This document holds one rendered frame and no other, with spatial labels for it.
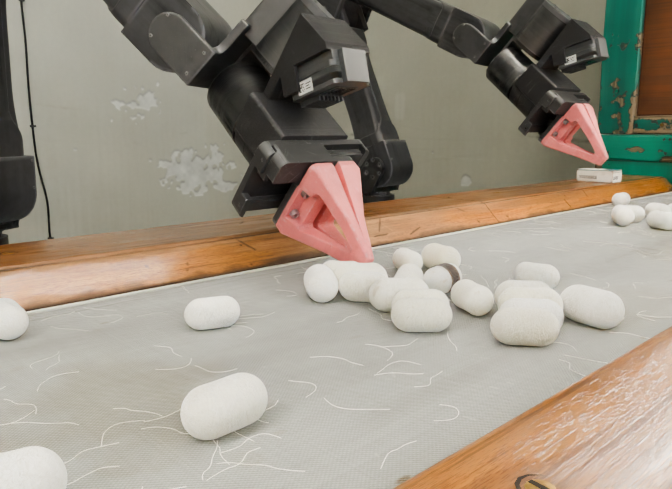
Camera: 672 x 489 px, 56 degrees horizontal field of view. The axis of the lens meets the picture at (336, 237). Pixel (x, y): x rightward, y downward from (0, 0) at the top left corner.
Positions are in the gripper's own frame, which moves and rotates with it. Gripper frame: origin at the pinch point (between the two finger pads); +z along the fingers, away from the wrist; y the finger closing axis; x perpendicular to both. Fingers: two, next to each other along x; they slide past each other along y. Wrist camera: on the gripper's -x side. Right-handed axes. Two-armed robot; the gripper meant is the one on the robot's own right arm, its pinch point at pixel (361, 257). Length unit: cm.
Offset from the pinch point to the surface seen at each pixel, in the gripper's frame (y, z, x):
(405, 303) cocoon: -6.7, 7.6, -6.3
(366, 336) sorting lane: -8.5, 7.9, -4.2
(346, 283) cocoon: -4.8, 2.9, -1.9
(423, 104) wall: 162, -108, 67
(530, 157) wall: 164, -61, 52
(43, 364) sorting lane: -22.5, 2.0, 0.7
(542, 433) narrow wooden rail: -16.3, 17.3, -15.4
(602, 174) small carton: 69, -11, 7
